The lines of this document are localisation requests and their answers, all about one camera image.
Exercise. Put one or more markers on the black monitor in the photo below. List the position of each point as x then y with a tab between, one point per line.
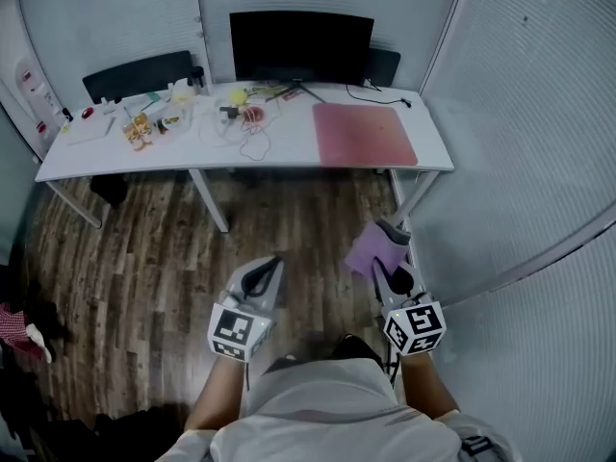
300	46

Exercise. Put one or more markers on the black monitor stand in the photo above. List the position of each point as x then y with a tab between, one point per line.
300	88

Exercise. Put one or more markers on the wide black chair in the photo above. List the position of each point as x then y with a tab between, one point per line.
137	75

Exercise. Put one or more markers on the yellow ball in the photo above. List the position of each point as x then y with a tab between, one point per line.
237	96

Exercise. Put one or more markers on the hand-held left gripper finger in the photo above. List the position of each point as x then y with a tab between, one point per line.
273	279
251	271

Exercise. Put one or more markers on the orange snack packet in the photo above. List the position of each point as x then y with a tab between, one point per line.
137	130

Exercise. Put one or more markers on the person's right forearm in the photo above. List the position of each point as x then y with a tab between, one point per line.
428	385

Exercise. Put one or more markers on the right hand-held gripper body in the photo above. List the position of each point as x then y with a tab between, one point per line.
416	323

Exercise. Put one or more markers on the small red mouse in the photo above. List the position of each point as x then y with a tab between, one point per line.
87	112

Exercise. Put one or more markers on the purple cloth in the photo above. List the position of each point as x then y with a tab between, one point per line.
370	253

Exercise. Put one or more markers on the person's black shoe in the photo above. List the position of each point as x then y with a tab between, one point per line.
284	363
356	347

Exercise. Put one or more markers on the narrow black chair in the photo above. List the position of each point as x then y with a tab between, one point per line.
385	68

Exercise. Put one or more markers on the red checkered clothing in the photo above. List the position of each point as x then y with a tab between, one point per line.
19	332

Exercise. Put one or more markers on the white desk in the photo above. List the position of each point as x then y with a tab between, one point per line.
289	147

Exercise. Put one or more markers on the white bottle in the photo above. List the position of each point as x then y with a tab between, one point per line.
180	92

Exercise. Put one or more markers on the person's white shirt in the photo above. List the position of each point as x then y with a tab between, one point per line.
332	417

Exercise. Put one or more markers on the black bag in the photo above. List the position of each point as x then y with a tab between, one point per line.
139	433

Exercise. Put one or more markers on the red round object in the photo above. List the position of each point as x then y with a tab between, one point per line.
254	114

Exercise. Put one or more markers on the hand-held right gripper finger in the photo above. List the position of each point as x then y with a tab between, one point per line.
395	233
379	277

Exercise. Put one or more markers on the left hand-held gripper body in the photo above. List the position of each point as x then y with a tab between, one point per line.
238	327

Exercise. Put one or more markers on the black object under desk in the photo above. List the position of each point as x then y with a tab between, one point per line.
110	189

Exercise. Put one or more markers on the red mouse pad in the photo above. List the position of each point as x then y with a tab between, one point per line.
363	135

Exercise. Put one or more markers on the person's left forearm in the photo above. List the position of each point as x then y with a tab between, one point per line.
214	392

